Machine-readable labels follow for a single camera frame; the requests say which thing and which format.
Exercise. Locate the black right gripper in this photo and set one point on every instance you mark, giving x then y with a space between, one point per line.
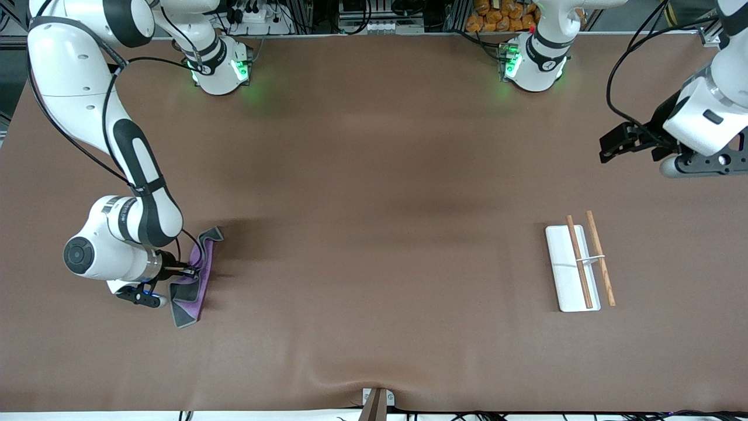
168 259

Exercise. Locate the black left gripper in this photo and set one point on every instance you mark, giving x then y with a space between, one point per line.
659 130

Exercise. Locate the purple and grey towel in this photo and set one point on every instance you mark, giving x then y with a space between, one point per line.
201 292

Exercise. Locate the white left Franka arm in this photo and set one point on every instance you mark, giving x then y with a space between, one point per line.
701 111

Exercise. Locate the pile of orange bags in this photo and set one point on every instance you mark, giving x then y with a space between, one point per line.
497 20

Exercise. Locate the metal table clamp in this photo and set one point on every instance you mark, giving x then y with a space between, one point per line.
377 409

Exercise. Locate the white power strip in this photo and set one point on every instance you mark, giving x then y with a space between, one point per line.
263 20

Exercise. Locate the silver electronics box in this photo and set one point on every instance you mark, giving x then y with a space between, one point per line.
380 26

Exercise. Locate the aluminium frame bracket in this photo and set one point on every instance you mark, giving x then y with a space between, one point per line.
710 35

